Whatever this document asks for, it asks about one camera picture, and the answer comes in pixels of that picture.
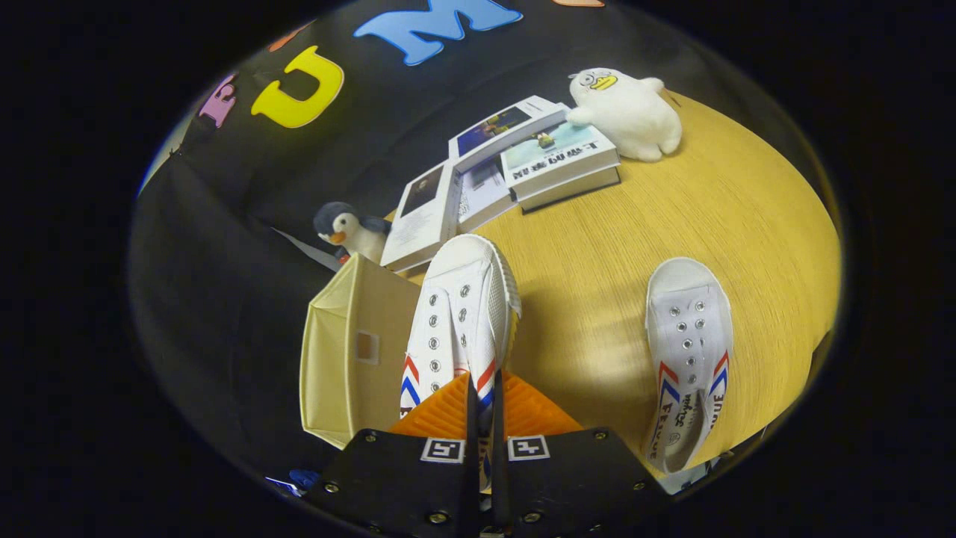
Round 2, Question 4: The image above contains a white book blue picture cover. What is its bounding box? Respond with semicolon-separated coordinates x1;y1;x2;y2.
448;95;568;173

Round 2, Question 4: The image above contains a thick book pale teal cover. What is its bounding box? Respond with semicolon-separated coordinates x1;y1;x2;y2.
500;122;622;214

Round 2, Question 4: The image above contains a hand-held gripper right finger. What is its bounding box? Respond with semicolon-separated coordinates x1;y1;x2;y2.
489;369;671;538

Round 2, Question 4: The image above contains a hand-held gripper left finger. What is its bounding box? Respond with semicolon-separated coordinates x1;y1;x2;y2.
301;372;482;538

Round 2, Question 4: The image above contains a white duck plush toy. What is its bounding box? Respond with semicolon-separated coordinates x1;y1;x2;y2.
565;67;684;163

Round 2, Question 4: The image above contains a beige fabric storage box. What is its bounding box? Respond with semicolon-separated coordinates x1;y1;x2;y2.
299;253;423;451

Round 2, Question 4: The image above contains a white book portrait cover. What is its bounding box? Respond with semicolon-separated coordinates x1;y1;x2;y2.
379;161;464;273

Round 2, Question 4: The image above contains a white striped canvas shoe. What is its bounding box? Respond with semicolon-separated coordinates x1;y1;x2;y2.
642;257;734;474
400;234;522;494

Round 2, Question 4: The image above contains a black backdrop cloth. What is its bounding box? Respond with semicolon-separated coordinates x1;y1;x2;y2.
127;0;837;479

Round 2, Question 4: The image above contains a penguin plush toy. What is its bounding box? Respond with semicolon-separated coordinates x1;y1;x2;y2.
313;201;393;264

